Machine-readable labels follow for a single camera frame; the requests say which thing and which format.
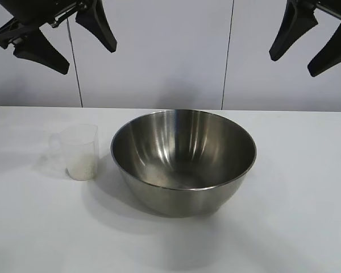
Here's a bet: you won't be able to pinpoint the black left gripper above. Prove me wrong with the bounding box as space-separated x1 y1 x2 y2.
0 0 118 76

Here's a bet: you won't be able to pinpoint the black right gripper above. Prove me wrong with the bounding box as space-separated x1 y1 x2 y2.
268 0 341 78

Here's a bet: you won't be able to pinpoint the clear plastic measuring cup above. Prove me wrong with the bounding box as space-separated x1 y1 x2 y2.
48 123 99 181

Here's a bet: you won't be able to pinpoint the white rice grains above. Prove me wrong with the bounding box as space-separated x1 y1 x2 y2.
66 152 98 180

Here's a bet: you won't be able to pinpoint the stainless steel mixing bowl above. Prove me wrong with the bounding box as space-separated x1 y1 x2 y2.
110 109 257 219

